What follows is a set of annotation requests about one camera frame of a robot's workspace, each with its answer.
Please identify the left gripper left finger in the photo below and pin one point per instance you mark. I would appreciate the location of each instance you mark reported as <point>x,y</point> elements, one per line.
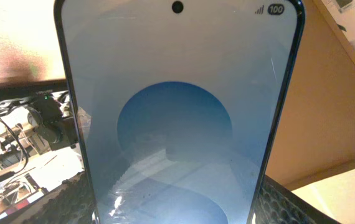
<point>71,202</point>

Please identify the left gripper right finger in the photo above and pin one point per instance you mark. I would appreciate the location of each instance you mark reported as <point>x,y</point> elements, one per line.
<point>276,204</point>

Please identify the blue Galaxy smartphone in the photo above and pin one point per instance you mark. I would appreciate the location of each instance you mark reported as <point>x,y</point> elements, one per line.
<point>184,99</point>

